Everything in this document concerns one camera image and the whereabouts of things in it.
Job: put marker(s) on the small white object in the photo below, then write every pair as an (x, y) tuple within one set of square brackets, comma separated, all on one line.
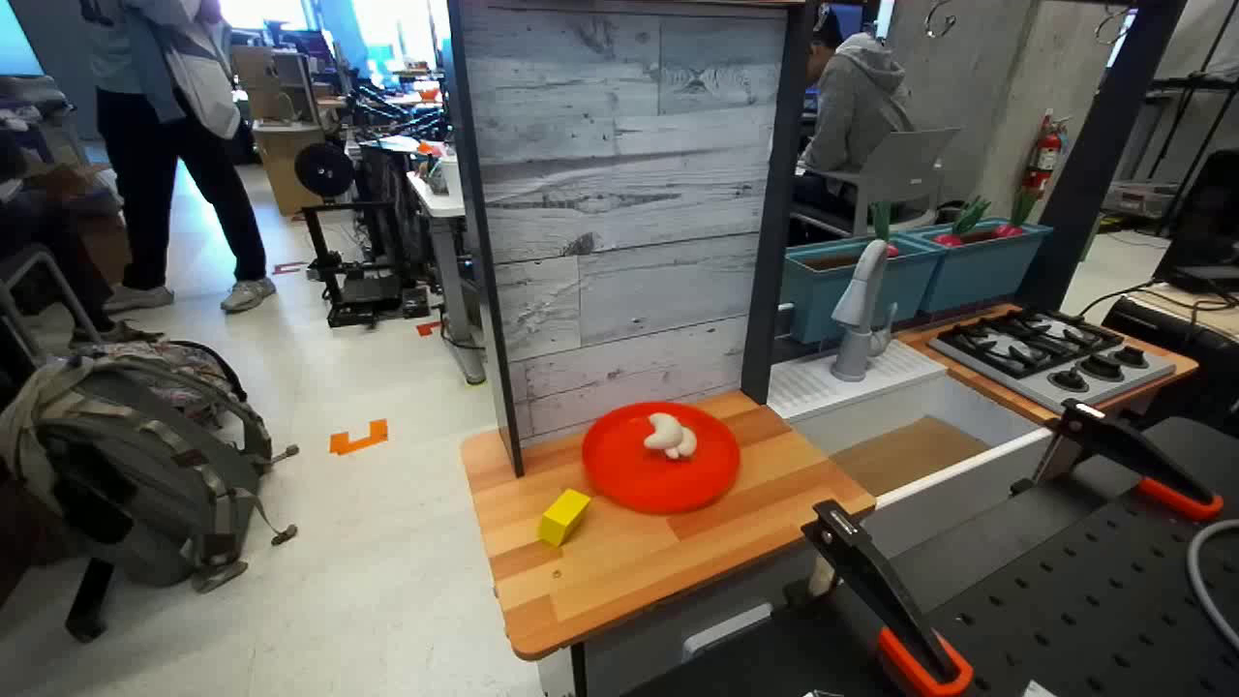
[(672, 435)]

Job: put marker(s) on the red round plate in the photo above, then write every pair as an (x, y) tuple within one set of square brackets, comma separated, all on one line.
[(628, 474)]

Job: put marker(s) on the grey wood-look backdrop panel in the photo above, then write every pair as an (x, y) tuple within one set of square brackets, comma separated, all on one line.
[(619, 195)]

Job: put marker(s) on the yellow block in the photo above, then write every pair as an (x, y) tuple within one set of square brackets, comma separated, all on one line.
[(564, 515)]

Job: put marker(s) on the blue plastic bin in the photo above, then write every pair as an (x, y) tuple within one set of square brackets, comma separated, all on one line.
[(824, 292), (988, 263)]

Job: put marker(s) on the white desk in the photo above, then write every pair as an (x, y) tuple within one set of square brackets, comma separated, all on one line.
[(446, 217)]

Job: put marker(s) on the grey toy faucet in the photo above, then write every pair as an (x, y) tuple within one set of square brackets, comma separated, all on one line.
[(862, 302)]

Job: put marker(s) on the black equipment stand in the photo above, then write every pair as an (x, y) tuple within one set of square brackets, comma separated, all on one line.
[(361, 235)]

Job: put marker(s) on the white toy sink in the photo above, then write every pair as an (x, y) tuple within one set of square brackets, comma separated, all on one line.
[(904, 421)]

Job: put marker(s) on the seated person grey hoodie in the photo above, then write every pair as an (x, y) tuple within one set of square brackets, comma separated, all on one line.
[(854, 102)]

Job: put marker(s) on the cardboard box stack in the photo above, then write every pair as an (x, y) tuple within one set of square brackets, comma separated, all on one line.
[(274, 116)]

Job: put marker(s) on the toy stove top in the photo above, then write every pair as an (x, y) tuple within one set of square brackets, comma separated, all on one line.
[(1050, 359)]

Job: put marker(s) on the red fire extinguisher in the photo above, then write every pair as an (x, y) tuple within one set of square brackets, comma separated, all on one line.
[(1041, 156)]

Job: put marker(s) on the grey backpack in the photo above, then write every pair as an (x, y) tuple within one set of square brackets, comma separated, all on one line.
[(140, 451)]

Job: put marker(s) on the standing person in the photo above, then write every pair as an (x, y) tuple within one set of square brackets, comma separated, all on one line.
[(169, 142)]

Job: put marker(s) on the black perforated board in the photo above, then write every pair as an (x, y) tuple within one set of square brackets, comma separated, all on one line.
[(1095, 605)]

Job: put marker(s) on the black frame post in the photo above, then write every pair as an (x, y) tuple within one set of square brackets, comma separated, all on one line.
[(483, 258), (775, 235)]

